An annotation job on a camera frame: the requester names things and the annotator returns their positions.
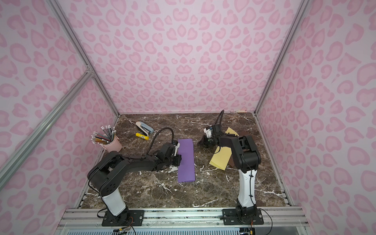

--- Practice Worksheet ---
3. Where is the yellow paper sheet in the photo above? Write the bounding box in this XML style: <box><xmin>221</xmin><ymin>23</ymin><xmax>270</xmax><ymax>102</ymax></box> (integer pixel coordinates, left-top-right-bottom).
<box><xmin>208</xmin><ymin>127</ymin><xmax>238</xmax><ymax>170</ymax></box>

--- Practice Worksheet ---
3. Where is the purple paper sheet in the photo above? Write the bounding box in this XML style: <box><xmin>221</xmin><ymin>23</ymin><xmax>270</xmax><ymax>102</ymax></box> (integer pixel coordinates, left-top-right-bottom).
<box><xmin>178</xmin><ymin>139</ymin><xmax>195</xmax><ymax>183</ymax></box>

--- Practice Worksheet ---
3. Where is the brown paper sheet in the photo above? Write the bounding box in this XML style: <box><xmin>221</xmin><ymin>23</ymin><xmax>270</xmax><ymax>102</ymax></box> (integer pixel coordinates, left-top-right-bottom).
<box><xmin>228</xmin><ymin>131</ymin><xmax>250</xmax><ymax>169</ymax></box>

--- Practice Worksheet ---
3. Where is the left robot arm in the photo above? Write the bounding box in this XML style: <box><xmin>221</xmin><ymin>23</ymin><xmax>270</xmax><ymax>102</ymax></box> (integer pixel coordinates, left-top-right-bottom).
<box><xmin>87</xmin><ymin>141</ymin><xmax>182</xmax><ymax>217</ymax></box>

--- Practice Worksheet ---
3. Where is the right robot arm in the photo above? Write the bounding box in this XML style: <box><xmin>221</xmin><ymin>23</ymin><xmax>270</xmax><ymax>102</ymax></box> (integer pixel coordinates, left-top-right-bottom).
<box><xmin>198</xmin><ymin>124</ymin><xmax>261</xmax><ymax>223</ymax></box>

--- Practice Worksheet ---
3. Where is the yellow marker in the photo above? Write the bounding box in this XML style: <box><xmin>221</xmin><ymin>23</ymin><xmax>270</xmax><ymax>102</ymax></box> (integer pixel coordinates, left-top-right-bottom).
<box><xmin>136</xmin><ymin>133</ymin><xmax>149</xmax><ymax>140</ymax></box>

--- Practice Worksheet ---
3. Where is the grey stapler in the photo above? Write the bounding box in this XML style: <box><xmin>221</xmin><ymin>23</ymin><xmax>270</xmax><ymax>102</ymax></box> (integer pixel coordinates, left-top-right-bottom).
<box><xmin>135</xmin><ymin>121</ymin><xmax>154</xmax><ymax>137</ymax></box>

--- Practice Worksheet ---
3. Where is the pink pencil cup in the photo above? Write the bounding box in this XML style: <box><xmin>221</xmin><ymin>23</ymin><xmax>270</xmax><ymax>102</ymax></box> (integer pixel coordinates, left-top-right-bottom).
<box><xmin>102</xmin><ymin>136</ymin><xmax>122</xmax><ymax>152</ymax></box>

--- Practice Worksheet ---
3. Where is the bundle of pencils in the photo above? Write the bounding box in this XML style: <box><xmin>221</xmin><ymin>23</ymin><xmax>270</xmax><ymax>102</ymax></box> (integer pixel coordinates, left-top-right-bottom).
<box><xmin>91</xmin><ymin>125</ymin><xmax>117</xmax><ymax>145</ymax></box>

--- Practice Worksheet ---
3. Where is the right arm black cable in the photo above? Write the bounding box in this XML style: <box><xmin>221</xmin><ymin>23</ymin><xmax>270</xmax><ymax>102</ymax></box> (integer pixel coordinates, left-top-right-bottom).
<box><xmin>214</xmin><ymin>110</ymin><xmax>233</xmax><ymax>137</ymax></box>

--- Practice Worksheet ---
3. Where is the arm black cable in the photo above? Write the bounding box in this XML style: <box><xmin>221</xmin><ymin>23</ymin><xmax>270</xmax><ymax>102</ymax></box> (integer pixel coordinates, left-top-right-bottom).
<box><xmin>146</xmin><ymin>127</ymin><xmax>175</xmax><ymax>155</ymax></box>
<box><xmin>214</xmin><ymin>110</ymin><xmax>233</xmax><ymax>137</ymax></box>

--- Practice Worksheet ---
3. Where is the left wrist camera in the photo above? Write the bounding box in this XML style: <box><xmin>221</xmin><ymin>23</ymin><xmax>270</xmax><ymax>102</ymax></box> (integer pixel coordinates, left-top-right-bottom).
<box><xmin>173</xmin><ymin>141</ymin><xmax>180</xmax><ymax>157</ymax></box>

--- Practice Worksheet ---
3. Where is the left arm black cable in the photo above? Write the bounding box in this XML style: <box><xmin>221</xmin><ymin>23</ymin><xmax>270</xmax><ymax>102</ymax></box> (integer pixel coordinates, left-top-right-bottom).
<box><xmin>146</xmin><ymin>127</ymin><xmax>175</xmax><ymax>155</ymax></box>

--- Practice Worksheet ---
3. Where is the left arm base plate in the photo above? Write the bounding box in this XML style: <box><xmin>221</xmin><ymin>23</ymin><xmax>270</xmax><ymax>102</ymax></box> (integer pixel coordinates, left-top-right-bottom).
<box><xmin>101</xmin><ymin>209</ymin><xmax>145</xmax><ymax>227</ymax></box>

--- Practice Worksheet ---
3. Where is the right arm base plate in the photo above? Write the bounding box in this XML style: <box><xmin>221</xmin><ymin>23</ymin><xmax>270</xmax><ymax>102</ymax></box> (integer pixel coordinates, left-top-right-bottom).
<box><xmin>220</xmin><ymin>209</ymin><xmax>264</xmax><ymax>225</ymax></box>

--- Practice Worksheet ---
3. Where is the aluminium front rail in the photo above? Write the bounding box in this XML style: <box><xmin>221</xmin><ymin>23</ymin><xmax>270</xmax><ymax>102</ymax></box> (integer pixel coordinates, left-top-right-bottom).
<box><xmin>57</xmin><ymin>207</ymin><xmax>308</xmax><ymax>230</ymax></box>

